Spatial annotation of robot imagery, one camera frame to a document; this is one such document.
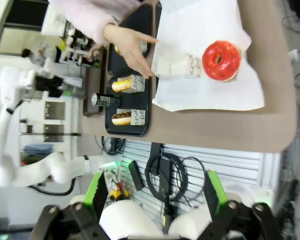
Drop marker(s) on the right gripper right finger with black green pad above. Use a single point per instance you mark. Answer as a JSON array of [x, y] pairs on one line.
[[216, 192]]

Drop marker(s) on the right gripper left finger with black green pad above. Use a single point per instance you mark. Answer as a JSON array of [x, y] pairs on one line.
[[91, 192]]

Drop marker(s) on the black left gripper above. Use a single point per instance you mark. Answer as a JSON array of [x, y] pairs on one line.
[[48, 86]]

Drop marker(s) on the black drink can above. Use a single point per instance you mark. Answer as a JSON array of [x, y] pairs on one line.
[[107, 100]]

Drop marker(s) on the yellow glazed donut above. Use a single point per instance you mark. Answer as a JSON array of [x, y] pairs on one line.
[[121, 85]]

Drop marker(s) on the white printed paper sleeve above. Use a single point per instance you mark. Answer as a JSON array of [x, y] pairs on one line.
[[143, 47], [182, 67], [163, 66], [138, 83]]

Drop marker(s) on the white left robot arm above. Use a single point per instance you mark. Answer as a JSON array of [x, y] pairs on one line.
[[60, 167]]

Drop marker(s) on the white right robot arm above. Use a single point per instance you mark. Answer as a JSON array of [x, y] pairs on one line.
[[130, 217]]

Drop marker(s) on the pink sleeved right forearm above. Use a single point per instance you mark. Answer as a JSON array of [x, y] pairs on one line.
[[85, 17]]

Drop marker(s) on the person's right hand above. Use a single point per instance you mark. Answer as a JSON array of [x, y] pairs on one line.
[[125, 42]]

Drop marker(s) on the grey metal plate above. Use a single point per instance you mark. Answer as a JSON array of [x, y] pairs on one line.
[[54, 110], [54, 133]]

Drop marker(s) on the yellow emergency stop box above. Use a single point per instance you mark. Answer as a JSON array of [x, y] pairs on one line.
[[120, 192]]

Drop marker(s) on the white slatted panel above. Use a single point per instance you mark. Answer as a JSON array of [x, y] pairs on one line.
[[227, 165]]

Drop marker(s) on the background person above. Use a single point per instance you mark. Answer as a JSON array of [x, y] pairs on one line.
[[38, 55]]

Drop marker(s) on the small black power adapter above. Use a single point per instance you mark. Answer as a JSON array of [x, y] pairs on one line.
[[137, 176]]

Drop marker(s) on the black plug yellow label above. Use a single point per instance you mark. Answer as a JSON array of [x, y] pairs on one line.
[[169, 215]]

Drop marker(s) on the large black power supply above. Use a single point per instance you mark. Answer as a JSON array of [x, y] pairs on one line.
[[162, 160]]

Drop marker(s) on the blue cloth stack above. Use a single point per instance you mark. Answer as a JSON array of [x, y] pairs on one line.
[[38, 148]]

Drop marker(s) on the white printed box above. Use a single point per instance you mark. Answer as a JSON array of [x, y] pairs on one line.
[[53, 21]]

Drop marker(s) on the red glazed donut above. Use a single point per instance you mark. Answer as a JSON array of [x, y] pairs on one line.
[[210, 62]]

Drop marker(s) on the white paper tray liner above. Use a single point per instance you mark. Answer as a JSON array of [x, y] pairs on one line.
[[190, 25]]

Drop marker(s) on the white wall plug adapter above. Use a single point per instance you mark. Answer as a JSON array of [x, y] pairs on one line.
[[293, 55]]

